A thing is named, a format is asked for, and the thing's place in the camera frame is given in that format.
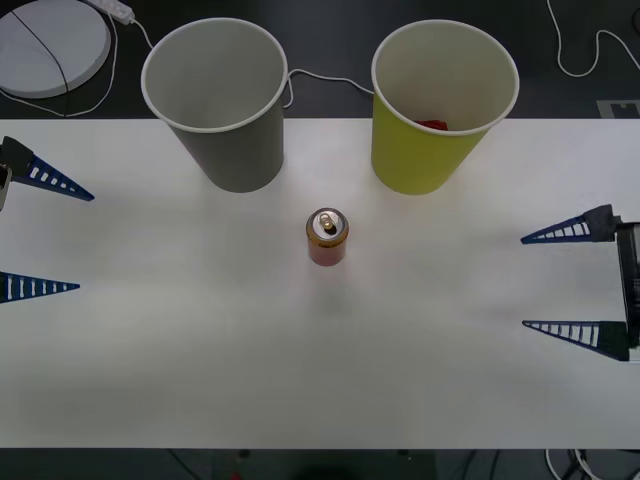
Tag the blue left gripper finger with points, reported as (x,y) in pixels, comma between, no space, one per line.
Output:
(20,159)
(15,287)

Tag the red can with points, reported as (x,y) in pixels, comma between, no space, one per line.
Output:
(432,124)

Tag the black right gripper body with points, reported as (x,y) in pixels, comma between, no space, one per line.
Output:
(631,280)

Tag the orange drink can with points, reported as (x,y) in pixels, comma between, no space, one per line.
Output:
(327,247)

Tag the white power strip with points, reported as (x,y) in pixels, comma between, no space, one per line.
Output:
(114,8)

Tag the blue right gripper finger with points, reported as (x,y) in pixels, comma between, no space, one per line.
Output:
(612,337)
(600,225)

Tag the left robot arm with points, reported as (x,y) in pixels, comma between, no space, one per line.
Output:
(3,187)

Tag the round white disc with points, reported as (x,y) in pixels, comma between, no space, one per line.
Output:
(30,55)

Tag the grey plastic bin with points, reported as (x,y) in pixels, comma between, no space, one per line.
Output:
(235,150)

